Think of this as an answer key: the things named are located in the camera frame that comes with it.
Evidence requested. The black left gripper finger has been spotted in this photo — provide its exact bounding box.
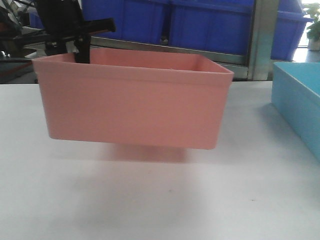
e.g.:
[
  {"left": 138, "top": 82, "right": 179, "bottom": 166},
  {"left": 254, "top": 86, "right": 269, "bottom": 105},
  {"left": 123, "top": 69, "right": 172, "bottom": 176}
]
[
  {"left": 79, "top": 18, "right": 116, "bottom": 34},
  {"left": 74, "top": 34, "right": 91, "bottom": 64}
]

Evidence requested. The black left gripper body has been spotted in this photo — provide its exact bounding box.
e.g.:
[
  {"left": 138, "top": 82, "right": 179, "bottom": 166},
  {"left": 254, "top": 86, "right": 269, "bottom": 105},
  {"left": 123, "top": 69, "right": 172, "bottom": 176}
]
[{"left": 34, "top": 0, "right": 84, "bottom": 43}]

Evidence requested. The pink plastic box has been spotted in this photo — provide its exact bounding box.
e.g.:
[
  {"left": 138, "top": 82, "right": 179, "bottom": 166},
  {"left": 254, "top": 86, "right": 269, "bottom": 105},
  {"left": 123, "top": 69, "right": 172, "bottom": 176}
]
[{"left": 32, "top": 48, "right": 234, "bottom": 149}]

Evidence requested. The light blue plastic box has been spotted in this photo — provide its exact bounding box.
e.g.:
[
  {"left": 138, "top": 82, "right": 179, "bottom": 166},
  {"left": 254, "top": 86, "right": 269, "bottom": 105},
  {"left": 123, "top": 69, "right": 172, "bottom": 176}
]
[{"left": 271, "top": 62, "right": 320, "bottom": 160}]

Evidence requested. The stainless steel shelf rack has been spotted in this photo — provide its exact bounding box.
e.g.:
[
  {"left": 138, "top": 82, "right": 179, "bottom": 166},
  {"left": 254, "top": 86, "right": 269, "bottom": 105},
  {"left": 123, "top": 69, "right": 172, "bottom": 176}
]
[{"left": 91, "top": 0, "right": 279, "bottom": 81}]

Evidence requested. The blue crate far left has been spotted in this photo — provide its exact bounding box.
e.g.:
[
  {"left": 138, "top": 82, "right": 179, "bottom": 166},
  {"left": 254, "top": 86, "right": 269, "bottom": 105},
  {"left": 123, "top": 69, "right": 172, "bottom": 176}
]
[{"left": 29, "top": 12, "right": 44, "bottom": 29}]

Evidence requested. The blue crate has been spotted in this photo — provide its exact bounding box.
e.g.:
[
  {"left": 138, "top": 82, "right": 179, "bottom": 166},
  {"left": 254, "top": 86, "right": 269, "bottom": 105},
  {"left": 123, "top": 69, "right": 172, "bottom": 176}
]
[
  {"left": 81, "top": 0, "right": 170, "bottom": 44},
  {"left": 169, "top": 0, "right": 253, "bottom": 56},
  {"left": 29, "top": 12, "right": 44, "bottom": 29},
  {"left": 271, "top": 0, "right": 313, "bottom": 62}
]

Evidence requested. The blue crate centre left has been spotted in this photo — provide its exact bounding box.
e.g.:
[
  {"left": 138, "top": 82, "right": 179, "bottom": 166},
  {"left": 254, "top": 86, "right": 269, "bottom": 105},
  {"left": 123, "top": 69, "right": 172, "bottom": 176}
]
[{"left": 81, "top": 0, "right": 170, "bottom": 44}]

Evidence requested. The blue crate centre right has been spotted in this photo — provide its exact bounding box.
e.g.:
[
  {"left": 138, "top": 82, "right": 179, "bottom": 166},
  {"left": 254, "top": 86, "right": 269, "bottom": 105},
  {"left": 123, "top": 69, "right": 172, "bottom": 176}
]
[{"left": 169, "top": 0, "right": 253, "bottom": 56}]

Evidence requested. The blue crate far right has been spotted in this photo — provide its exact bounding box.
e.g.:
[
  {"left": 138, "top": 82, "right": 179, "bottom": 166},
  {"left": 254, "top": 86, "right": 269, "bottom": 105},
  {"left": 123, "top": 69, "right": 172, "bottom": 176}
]
[{"left": 271, "top": 0, "right": 313, "bottom": 62}]

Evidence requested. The potted green plant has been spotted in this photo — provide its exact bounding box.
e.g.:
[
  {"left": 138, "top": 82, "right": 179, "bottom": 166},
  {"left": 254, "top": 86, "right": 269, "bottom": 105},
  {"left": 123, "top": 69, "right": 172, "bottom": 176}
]
[{"left": 303, "top": 2, "right": 320, "bottom": 51}]

